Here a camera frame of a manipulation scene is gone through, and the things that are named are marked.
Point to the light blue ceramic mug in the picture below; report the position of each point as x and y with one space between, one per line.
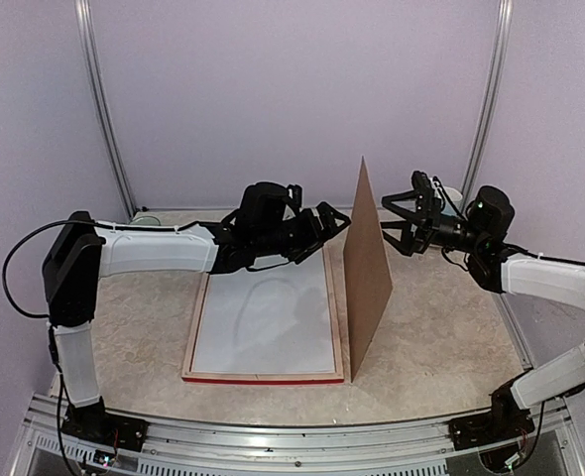
452 200

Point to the brown frame backing board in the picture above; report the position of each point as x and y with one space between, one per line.
367 274

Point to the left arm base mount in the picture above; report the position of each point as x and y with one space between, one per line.
95 424

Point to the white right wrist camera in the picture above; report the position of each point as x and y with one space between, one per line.
427 197

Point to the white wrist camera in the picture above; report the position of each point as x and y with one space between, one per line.
427 197
294 198

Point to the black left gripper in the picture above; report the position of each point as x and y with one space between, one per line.
314 233

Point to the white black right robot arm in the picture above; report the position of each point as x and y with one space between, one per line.
542 299

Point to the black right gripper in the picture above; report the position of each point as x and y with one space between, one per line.
410 244

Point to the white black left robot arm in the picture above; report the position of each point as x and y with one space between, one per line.
87 251

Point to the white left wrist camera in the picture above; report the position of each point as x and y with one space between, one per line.
294 198

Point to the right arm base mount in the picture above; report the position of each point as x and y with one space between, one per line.
502 421

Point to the red wooden picture frame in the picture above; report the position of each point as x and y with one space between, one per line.
337 347

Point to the green ceramic bowl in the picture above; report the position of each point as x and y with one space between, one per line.
146 221

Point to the cat and books photo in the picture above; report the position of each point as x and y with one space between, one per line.
263 322

